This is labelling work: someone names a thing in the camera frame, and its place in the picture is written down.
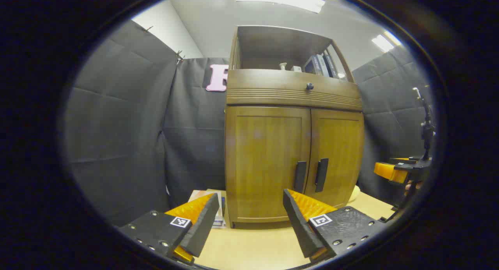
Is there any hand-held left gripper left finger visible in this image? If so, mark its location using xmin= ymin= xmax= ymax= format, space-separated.
xmin=118 ymin=192 xmax=220 ymax=266

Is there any dark blue book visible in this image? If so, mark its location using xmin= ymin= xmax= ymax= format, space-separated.
xmin=304 ymin=56 xmax=321 ymax=76

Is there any black backdrop cloth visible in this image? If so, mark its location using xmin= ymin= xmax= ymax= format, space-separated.
xmin=64 ymin=20 xmax=435 ymax=227

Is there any stack of paperback books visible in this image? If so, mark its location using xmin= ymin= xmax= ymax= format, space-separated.
xmin=188 ymin=189 xmax=226 ymax=228

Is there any wooden cabinet drawer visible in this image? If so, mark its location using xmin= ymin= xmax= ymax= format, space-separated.
xmin=226 ymin=69 xmax=363 ymax=111

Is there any wooden double-door shoe cabinet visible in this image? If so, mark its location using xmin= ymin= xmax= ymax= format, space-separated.
xmin=224 ymin=25 xmax=365 ymax=228

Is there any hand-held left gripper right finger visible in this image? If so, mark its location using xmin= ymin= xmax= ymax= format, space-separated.
xmin=283 ymin=189 xmax=387 ymax=263

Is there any wooden cabinet door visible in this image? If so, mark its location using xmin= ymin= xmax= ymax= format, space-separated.
xmin=304 ymin=108 xmax=365 ymax=208
xmin=225 ymin=106 xmax=311 ymax=223

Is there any small ceiling light panel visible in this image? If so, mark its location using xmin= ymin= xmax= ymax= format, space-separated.
xmin=371 ymin=30 xmax=402 ymax=53

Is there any light grey book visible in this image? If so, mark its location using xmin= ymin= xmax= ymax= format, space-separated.
xmin=315 ymin=54 xmax=330 ymax=76

